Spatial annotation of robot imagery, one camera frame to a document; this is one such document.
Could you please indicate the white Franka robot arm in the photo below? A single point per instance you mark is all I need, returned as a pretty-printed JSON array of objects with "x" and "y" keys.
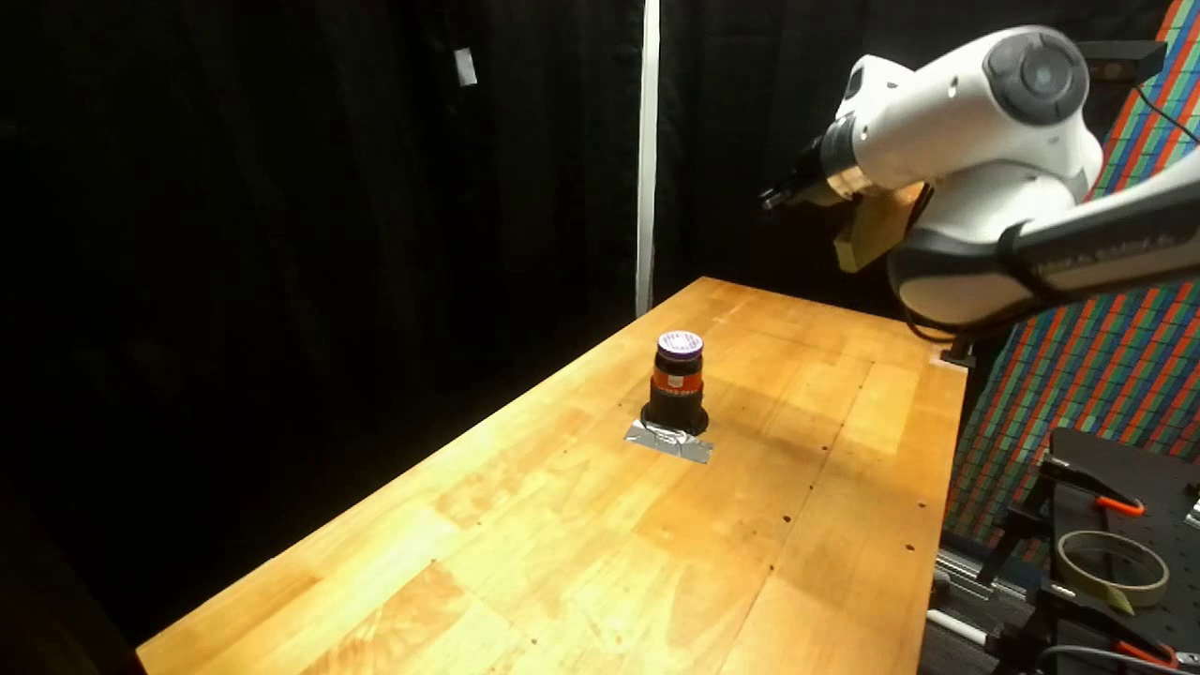
[{"x": 987, "y": 136}]

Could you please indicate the silver metal rail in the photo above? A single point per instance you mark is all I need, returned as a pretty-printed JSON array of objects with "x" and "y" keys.
[{"x": 981, "y": 600}]

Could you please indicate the small white tag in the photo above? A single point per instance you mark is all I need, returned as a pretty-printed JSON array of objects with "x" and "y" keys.
[{"x": 465, "y": 66}]

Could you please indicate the white vertical pole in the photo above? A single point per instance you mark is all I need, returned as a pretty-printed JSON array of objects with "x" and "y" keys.
[{"x": 647, "y": 152}]

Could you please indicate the dark red jar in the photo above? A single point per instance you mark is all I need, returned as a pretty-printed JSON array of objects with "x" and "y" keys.
[{"x": 681, "y": 376}]

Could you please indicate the grey duct tape strip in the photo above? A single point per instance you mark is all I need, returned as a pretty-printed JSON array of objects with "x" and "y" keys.
[{"x": 667, "y": 443}]

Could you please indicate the tan cardboard block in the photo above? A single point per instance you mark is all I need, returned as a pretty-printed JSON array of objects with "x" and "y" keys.
[{"x": 873, "y": 226}]

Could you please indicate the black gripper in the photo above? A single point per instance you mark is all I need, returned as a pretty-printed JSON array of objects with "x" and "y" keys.
[{"x": 817, "y": 168}]

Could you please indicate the masking tape roll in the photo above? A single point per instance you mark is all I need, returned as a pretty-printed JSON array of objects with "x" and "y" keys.
[{"x": 1110, "y": 563}]

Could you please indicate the black workbench cart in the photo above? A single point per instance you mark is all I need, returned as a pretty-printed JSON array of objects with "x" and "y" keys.
[{"x": 1126, "y": 475}]

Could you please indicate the black clamp with orange tip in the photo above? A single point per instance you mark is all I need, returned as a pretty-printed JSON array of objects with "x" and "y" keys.
[{"x": 1116, "y": 505}]

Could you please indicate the colourful striped cloth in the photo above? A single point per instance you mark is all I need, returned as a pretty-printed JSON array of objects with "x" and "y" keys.
[{"x": 1100, "y": 376}]

